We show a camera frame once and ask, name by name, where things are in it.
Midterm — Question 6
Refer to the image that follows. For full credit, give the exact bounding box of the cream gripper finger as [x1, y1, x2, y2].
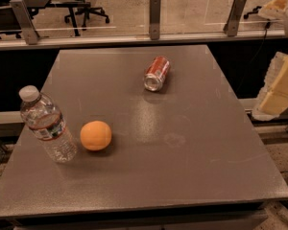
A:
[258, 0, 288, 20]
[252, 52, 288, 121]

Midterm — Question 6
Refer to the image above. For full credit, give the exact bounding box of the red coke can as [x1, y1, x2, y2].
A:
[144, 56, 171, 92]

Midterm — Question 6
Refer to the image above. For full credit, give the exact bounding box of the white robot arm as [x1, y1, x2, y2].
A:
[252, 0, 288, 121]

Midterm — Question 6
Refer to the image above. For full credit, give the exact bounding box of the black chair base right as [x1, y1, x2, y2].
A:
[243, 6, 262, 19]

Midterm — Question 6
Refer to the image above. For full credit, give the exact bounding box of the orange fruit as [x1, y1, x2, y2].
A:
[80, 121, 112, 150]

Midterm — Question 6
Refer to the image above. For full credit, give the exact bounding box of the black office chair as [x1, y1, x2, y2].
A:
[75, 0, 110, 28]

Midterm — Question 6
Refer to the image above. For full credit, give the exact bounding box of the clear plastic water bottle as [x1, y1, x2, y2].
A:
[19, 85, 77, 163]

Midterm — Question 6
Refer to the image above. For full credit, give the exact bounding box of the middle metal rail bracket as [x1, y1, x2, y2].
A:
[149, 0, 161, 40]

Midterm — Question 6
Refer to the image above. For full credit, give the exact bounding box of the left metal rail bracket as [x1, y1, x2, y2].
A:
[10, 0, 39, 45]

